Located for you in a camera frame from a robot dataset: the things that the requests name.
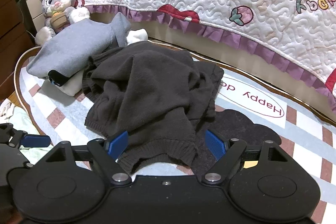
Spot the beige bed base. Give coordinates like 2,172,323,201
91,13,336,125

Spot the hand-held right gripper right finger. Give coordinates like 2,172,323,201
201,130,288,185

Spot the folded white garment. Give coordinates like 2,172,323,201
43,72,86,97

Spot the white sock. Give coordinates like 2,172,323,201
126,28,148,44

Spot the pale green cloth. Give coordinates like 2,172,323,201
0,106,45,164

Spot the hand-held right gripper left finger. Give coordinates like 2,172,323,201
46,131,132,185

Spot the white crumpled cloth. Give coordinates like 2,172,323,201
0,101,16,119

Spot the dark grey knit sweater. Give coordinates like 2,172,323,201
82,40,225,174

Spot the folded grey garment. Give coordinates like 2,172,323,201
26,13,132,86

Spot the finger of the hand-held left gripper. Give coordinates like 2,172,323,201
0,123,51,151

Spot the checkered plush rug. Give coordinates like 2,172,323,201
14,39,336,203

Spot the cream nightstand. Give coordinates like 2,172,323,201
24,0,49,33

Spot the brown wooden dresser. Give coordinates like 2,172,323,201
0,0,34,98

